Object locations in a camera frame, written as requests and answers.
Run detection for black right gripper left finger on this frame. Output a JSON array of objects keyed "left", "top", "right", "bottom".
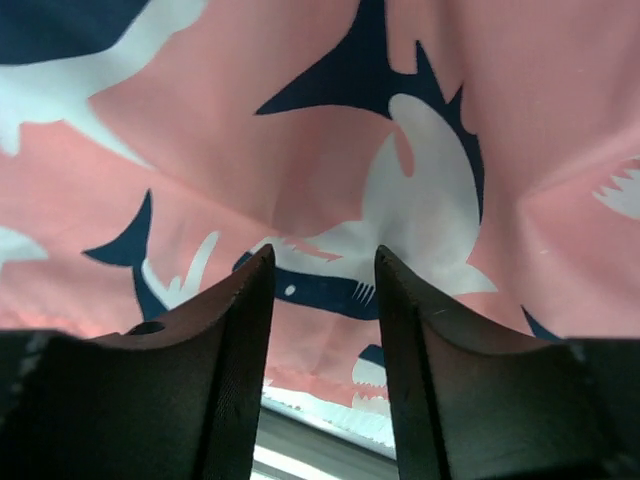
[{"left": 1, "top": 246, "right": 275, "bottom": 479}]

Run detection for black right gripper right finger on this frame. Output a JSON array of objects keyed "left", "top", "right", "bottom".
[{"left": 375, "top": 247, "right": 639, "bottom": 479}]

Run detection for pink white patterned shorts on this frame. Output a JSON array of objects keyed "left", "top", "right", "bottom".
[{"left": 1, "top": 1, "right": 639, "bottom": 412}]

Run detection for aluminium front rail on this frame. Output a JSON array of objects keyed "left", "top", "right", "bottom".
[{"left": 254, "top": 409, "right": 399, "bottom": 479}]

